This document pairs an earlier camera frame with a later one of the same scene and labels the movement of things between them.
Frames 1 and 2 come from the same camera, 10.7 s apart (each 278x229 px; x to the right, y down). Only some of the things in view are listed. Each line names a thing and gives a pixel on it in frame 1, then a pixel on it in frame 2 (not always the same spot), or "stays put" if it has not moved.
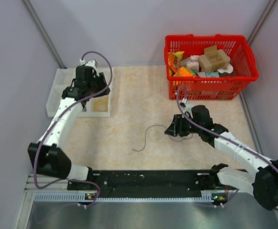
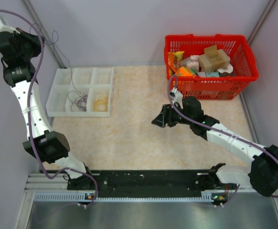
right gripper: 176,128 -> 162,119
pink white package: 193,62 stays put
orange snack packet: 184,72 stays put
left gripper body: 98,83 -> 30,47
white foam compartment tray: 96,106 stays put
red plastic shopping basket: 211,67 stays put
